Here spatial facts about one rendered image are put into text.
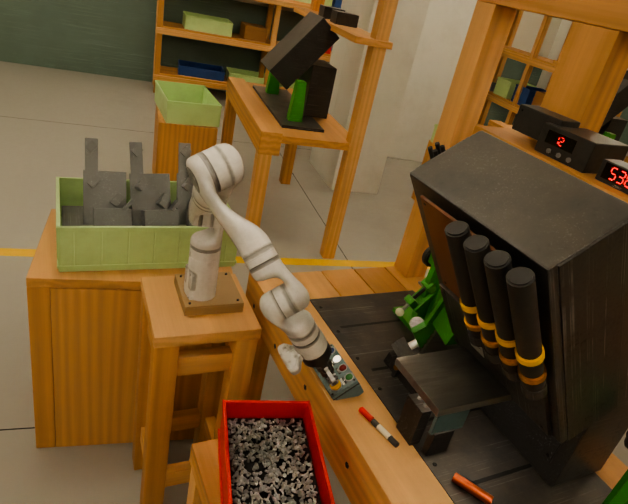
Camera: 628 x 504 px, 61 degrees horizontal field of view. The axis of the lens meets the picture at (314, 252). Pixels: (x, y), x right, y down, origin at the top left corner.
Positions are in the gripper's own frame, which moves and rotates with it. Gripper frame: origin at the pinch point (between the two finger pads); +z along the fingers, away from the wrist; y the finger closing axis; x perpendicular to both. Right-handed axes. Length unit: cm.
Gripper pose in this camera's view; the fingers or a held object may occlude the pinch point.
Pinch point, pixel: (332, 379)
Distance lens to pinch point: 137.0
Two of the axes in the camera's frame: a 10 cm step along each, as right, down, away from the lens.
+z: 3.5, 6.9, 6.4
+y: -4.1, -5.0, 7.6
